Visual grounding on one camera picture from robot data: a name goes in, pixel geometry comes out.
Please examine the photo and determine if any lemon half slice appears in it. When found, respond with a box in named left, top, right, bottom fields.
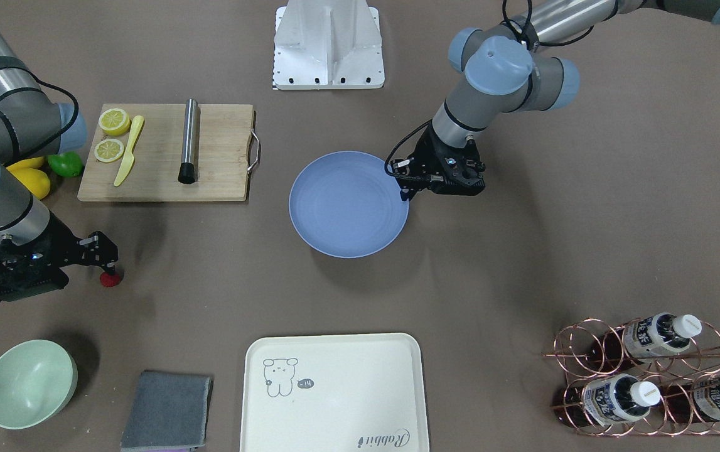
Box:
left=98, top=107, right=131, bottom=137
left=93, top=138, right=125, bottom=163

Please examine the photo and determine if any yellow plastic knife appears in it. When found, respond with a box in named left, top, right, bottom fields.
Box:
left=113, top=115, right=145, bottom=188

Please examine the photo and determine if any copper wire bottle rack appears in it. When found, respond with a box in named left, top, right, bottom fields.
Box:
left=547, top=318, right=720, bottom=437

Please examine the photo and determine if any grey folded cloth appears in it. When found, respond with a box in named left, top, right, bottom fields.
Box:
left=121, top=371, right=212, bottom=451

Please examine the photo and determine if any white camera mount stand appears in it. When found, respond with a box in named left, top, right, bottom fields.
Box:
left=272, top=1, right=385, bottom=90

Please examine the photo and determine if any green lime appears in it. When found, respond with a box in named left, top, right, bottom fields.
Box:
left=46, top=151, right=84, bottom=178

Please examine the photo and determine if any blue round plate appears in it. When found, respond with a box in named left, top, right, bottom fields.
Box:
left=288, top=151, right=409, bottom=259

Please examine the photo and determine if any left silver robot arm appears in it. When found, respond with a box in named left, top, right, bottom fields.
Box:
left=385, top=1, right=720, bottom=202

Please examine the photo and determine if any red strawberry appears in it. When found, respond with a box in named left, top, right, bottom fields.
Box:
left=99, top=272, right=122, bottom=287

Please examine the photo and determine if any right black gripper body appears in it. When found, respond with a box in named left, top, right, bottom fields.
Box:
left=0, top=214, right=118, bottom=301

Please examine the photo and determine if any cream rabbit tray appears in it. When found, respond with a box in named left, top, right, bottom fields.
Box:
left=240, top=333, right=431, bottom=451

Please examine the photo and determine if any steel rod black tip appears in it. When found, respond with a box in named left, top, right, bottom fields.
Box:
left=177, top=99, right=201, bottom=184

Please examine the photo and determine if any green bowl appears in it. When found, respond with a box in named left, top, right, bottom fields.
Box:
left=0, top=340, right=78, bottom=430

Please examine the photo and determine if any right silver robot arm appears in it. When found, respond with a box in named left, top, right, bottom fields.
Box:
left=0, top=34, right=121, bottom=302

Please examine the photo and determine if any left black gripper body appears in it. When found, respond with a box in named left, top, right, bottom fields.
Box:
left=387, top=131, right=486, bottom=196

